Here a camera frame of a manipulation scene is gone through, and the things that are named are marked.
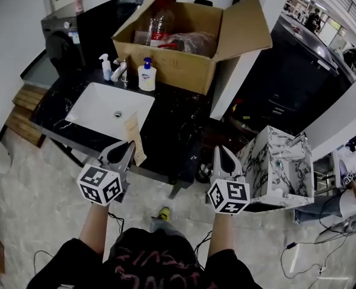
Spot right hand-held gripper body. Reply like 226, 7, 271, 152
207, 175, 251, 216

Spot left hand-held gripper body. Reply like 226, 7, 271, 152
77, 158, 132, 207

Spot brown paper strip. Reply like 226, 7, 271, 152
123, 111, 148, 167

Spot person's left forearm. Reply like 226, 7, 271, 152
78, 203, 109, 255

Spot person's right forearm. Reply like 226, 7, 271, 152
207, 212, 233, 260

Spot black bucket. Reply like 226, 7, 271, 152
195, 163, 213, 183

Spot white marble sink cabinet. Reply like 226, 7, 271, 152
236, 125, 315, 208

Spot white rectangular sink basin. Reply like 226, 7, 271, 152
64, 82, 156, 141

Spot black marble vanity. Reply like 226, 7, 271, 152
30, 67, 211, 200

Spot chrome faucet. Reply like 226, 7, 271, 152
110, 58, 129, 83
287, 132, 310, 147

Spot small white spray bottle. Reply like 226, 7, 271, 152
98, 53, 113, 81

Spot wooden steps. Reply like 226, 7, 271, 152
5, 82, 48, 148

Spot white soap pump bottle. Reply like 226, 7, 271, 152
137, 57, 157, 92

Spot person's black printed shirt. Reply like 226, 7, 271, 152
27, 227, 263, 289

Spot large open cardboard box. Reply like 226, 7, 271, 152
111, 0, 273, 96

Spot black cabinet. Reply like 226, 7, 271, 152
225, 13, 356, 135

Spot black washing machine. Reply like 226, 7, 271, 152
40, 0, 120, 78

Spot clear plastic bag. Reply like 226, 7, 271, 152
158, 31, 217, 57

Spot clear plastic bottle red label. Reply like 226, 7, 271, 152
134, 0, 175, 48

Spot black cable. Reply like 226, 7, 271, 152
34, 250, 55, 270
107, 211, 125, 234
194, 230, 213, 257
281, 242, 356, 282

